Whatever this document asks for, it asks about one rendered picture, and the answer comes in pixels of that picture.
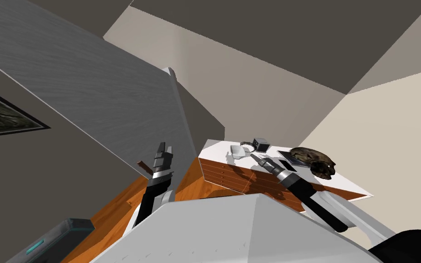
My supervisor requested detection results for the brown door handle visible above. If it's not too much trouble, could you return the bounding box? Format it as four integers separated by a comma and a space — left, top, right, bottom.
137, 160, 154, 179

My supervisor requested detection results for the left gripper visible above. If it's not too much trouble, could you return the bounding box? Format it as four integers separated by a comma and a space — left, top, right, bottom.
153, 142, 174, 179

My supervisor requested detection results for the grey door leaf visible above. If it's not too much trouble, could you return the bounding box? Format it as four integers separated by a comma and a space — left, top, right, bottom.
0, 0, 199, 180

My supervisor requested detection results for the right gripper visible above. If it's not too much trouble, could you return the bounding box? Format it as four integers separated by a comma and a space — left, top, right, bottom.
250, 153, 284, 177

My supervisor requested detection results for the white topped wooden dresser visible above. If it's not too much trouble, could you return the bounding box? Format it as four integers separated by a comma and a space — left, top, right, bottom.
197, 137, 375, 214

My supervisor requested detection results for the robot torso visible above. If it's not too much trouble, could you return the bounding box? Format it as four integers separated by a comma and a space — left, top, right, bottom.
89, 193, 384, 263

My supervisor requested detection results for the grey box with teal stripe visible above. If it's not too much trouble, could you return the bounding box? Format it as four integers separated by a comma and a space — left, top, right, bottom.
5, 217, 96, 263

